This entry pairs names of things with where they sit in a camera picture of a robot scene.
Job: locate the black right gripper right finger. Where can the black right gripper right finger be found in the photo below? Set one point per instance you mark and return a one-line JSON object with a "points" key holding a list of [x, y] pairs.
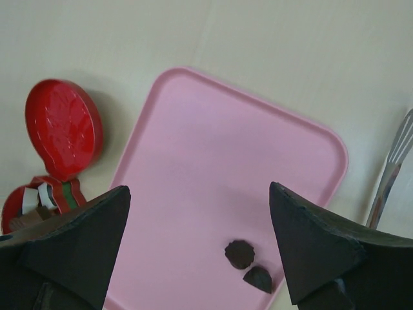
{"points": [[331, 262]]}

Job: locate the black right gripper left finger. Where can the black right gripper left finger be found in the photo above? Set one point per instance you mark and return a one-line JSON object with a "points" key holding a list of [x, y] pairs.
{"points": [[66, 261]]}

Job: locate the red round tin box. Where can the red round tin box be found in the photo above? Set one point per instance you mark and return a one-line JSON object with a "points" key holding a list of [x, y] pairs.
{"points": [[43, 191]]}

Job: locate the metal serving tongs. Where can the metal serving tongs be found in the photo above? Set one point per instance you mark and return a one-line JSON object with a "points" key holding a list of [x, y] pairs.
{"points": [[400, 147]]}

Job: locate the red embossed tin lid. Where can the red embossed tin lid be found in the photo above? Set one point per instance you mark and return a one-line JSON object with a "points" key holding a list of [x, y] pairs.
{"points": [[64, 126]]}

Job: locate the dark shell chocolate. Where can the dark shell chocolate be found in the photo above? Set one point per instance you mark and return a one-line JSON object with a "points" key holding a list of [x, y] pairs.
{"points": [[259, 278]]}

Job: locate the dark barrel chocolate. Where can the dark barrel chocolate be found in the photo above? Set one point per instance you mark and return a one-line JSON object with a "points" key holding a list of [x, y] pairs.
{"points": [[240, 254]]}

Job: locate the pink plastic tray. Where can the pink plastic tray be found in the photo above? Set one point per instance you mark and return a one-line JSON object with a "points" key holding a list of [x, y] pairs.
{"points": [[199, 163]]}

